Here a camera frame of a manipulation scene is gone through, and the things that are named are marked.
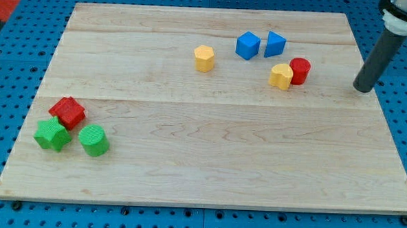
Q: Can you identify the wooden board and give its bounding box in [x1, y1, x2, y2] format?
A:
[0, 3, 407, 215]

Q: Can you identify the blue cube block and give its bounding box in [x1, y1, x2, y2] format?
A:
[235, 32, 261, 60]

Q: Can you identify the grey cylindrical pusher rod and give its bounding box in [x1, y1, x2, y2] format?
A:
[353, 28, 407, 93]

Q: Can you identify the green star block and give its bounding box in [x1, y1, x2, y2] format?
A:
[33, 116, 72, 152]

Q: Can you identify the yellow hexagon block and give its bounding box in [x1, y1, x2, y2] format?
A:
[194, 45, 215, 73]

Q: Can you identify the blue triangle block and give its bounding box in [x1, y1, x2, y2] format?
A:
[264, 31, 287, 58]

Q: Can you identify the red cylinder block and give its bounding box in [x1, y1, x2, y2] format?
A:
[289, 58, 311, 85]

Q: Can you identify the yellow heart block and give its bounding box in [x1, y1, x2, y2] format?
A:
[268, 63, 294, 90]

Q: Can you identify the robot arm end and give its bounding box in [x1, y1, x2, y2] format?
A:
[378, 0, 407, 36]

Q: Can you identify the green cylinder block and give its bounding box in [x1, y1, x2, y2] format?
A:
[78, 124, 110, 157]

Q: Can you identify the red cube block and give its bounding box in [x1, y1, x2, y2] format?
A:
[49, 96, 86, 130]

